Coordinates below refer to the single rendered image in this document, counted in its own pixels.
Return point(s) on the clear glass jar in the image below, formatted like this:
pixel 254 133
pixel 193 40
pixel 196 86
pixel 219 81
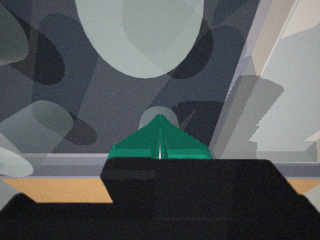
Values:
pixel 13 41
pixel 149 114
pixel 141 38
pixel 29 136

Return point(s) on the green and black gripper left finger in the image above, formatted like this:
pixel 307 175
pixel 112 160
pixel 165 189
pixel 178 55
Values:
pixel 141 143

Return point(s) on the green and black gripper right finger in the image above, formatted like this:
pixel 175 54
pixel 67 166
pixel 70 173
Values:
pixel 180 145

